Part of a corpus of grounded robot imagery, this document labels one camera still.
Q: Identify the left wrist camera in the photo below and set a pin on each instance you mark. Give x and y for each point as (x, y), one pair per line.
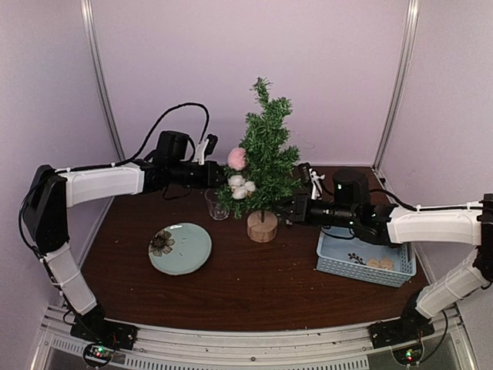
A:
(205, 148)

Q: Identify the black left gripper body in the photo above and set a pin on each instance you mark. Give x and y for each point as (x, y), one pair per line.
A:
(179, 176)

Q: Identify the front aluminium rail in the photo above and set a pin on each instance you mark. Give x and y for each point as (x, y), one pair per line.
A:
(343, 347)

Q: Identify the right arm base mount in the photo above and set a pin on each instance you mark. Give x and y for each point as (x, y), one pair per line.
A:
(405, 333)

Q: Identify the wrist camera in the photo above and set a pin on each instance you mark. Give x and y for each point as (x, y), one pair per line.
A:
(205, 148)
(310, 178)

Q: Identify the pink pompom ornament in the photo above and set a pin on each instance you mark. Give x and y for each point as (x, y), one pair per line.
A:
(236, 159)

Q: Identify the left aluminium frame post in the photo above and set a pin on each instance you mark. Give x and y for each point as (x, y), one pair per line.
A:
(102, 89)

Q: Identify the blue plastic basket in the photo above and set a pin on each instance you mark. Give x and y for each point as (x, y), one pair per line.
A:
(334, 245)

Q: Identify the beige burlap bow ornament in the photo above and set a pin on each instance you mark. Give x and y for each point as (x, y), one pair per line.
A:
(384, 263)

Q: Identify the dark berry twig ornament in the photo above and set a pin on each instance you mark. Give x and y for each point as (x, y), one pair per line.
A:
(356, 259)

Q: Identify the small green christmas tree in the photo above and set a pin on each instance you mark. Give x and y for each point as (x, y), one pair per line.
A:
(270, 162)

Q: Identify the clear drinking glass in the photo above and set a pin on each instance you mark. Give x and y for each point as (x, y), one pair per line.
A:
(216, 211)

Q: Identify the aluminium frame post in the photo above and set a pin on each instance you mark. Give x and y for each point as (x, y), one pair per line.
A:
(403, 66)
(102, 89)

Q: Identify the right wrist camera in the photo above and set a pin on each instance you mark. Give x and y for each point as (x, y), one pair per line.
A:
(310, 178)

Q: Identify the white cotton flower ornament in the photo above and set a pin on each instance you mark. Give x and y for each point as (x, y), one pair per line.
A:
(240, 187)

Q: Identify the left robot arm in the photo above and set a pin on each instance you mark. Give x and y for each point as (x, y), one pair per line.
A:
(49, 210)

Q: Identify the right aluminium frame post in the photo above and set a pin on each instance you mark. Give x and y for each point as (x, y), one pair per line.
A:
(403, 66)

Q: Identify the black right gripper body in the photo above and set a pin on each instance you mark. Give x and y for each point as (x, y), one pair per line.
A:
(338, 216)

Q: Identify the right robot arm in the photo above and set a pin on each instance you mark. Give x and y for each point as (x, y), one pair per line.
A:
(467, 225)

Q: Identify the light green floral plate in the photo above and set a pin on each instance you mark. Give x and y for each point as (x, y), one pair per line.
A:
(180, 249)

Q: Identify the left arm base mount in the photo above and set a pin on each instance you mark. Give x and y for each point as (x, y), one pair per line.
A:
(104, 337)

